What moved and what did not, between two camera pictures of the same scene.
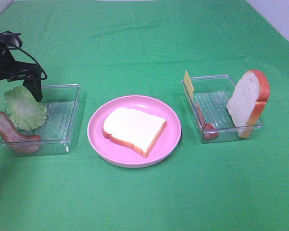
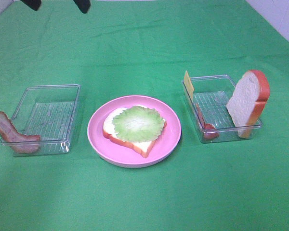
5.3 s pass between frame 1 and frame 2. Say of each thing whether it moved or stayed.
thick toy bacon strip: stayed
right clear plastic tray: stayed
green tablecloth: stayed
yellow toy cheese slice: stayed
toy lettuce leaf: moved
